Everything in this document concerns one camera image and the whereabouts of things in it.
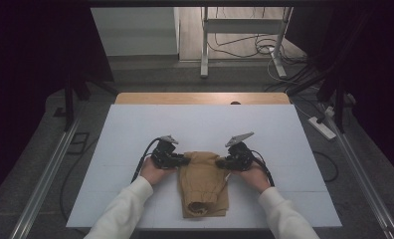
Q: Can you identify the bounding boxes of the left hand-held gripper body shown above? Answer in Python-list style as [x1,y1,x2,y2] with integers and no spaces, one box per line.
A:
[150,134,180,170]

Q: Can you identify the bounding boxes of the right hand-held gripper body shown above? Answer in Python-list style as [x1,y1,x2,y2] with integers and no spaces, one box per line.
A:
[224,131,256,172]

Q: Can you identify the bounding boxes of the tan pants with pumpkin print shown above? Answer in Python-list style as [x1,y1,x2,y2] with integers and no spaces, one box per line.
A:
[177,150,231,219]

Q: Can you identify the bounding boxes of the person's left hand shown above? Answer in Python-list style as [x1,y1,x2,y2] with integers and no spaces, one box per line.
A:
[139,155,178,186]

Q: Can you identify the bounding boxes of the person's right hand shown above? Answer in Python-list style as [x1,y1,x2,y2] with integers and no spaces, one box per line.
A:
[231,160,272,195]

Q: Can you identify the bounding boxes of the white foam board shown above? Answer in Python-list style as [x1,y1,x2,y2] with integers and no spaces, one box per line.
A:
[66,104,342,230]

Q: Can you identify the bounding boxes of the wooden table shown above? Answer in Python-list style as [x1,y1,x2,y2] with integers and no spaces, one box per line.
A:
[114,92,292,107]

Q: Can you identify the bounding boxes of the white power strip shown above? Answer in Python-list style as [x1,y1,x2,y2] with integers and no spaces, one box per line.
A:
[307,116,337,140]

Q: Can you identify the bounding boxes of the black stand leg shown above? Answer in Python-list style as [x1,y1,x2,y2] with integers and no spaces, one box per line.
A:
[63,73,119,132]
[316,71,348,134]

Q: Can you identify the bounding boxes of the white metal stand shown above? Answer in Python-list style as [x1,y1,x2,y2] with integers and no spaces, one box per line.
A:
[199,6,295,80]

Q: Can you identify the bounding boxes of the dark curtain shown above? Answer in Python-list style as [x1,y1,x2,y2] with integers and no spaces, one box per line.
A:
[0,0,114,203]
[286,0,394,185]

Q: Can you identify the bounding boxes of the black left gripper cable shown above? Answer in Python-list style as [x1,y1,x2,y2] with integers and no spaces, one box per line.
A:
[130,136,162,184]

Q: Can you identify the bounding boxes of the black looped floor cable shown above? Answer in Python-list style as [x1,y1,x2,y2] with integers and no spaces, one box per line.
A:
[311,150,339,183]

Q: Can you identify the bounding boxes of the long black floor cable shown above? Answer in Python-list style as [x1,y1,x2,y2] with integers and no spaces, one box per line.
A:
[59,136,99,222]

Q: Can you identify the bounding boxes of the tangle of floor cables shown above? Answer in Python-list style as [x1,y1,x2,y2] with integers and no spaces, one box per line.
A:
[206,31,328,98]

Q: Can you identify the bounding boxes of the aluminium floor rail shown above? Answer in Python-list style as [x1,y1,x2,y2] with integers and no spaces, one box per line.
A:
[9,118,83,239]
[323,114,394,239]

